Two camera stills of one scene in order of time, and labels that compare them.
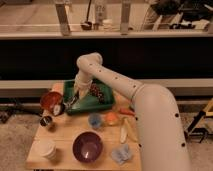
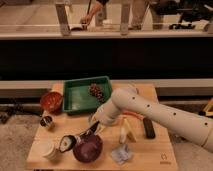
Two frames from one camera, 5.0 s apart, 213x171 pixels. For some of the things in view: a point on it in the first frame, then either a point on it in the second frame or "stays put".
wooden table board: [101, 140] stays put
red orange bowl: [52, 102] stays put
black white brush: [68, 104] → [68, 141]
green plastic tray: [99, 96] stays put
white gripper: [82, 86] → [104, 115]
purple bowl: [87, 147] stays put
